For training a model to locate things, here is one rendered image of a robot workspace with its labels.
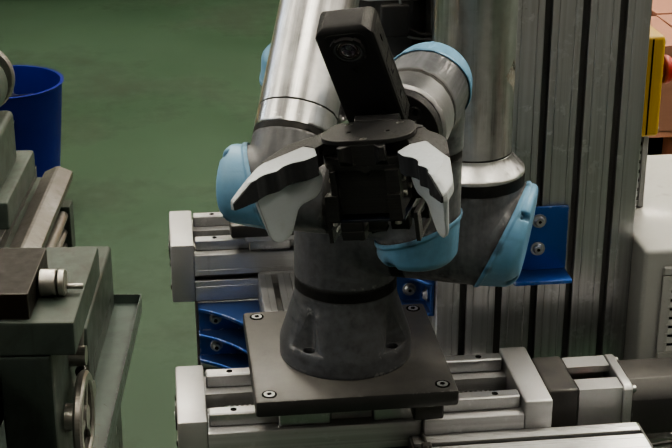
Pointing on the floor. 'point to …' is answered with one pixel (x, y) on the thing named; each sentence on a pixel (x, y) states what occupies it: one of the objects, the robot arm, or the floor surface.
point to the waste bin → (37, 114)
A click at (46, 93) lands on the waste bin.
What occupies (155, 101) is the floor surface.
